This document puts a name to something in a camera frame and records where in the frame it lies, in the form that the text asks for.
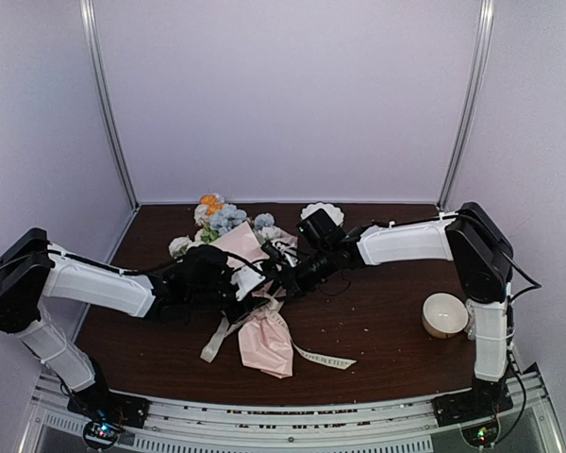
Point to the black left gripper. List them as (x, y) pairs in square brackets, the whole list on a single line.
[(251, 303)]

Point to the fake flower bouquet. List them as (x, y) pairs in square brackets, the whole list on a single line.
[(215, 218)]

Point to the floral mug orange inside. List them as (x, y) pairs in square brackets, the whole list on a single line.
[(470, 328)]

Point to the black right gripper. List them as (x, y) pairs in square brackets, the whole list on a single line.
[(291, 282)]

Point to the white round bowl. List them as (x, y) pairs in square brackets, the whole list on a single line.
[(444, 315)]

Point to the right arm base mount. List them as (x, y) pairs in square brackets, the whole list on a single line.
[(477, 416)]

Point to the pink wrapping paper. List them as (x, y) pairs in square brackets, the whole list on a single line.
[(242, 241)]

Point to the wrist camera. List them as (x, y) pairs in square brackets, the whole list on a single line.
[(246, 279), (279, 253)]

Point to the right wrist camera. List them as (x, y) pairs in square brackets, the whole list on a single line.
[(279, 253)]

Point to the left aluminium corner post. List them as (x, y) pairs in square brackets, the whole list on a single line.
[(88, 18)]

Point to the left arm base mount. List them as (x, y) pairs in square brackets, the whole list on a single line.
[(109, 415)]

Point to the white scalloped dish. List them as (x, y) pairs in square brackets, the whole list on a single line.
[(334, 212)]

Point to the aluminium front rail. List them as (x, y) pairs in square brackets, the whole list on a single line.
[(401, 425)]

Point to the beige printed ribbon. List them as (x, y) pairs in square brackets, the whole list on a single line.
[(265, 343)]

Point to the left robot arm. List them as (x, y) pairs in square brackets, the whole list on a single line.
[(205, 278)]

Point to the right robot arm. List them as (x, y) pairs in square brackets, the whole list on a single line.
[(373, 315)]

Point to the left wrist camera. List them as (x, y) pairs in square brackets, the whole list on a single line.
[(246, 279)]

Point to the right aluminium corner post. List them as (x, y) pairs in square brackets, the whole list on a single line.
[(482, 45)]

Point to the aluminium corner post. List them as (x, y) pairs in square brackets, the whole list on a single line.
[(482, 45), (88, 18)]

